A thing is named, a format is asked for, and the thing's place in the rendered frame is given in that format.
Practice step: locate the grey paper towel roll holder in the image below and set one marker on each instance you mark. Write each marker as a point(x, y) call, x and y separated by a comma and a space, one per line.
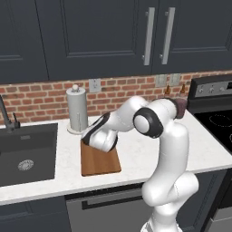
point(77, 108)

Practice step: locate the black kitchen sink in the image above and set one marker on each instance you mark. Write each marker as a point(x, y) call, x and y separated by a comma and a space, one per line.
point(30, 151)

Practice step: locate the black stove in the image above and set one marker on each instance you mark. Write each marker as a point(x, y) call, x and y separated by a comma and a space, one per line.
point(216, 120)

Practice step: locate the grey dishwasher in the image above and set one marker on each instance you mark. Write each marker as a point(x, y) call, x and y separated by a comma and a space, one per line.
point(105, 216)

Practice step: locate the dark grey tap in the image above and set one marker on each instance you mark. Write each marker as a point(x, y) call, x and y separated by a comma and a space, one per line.
point(6, 119)

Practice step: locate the wooden cutting board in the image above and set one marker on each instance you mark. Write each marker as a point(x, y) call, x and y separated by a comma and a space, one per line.
point(99, 163)

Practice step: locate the dark grey cupboard door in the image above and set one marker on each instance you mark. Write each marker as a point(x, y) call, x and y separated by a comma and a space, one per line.
point(202, 33)
point(96, 36)
point(18, 42)

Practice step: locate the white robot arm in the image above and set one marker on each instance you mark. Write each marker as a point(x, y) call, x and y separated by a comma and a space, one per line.
point(172, 151)

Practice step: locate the grey wall socket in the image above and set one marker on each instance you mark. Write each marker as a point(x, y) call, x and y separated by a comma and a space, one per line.
point(161, 81)
point(94, 85)
point(175, 79)

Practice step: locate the dark red sponge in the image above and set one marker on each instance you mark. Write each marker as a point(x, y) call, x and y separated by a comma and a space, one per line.
point(181, 107)

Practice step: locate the dark grey base cupboard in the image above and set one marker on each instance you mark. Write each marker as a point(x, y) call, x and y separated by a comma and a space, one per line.
point(33, 216)
point(202, 208)

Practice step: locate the grey stove knob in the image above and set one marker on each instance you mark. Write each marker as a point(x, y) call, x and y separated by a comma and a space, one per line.
point(200, 90)
point(211, 89)
point(222, 88)

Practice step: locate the brown glass bottle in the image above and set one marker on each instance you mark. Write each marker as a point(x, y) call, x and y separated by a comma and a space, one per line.
point(167, 91)
point(183, 90)

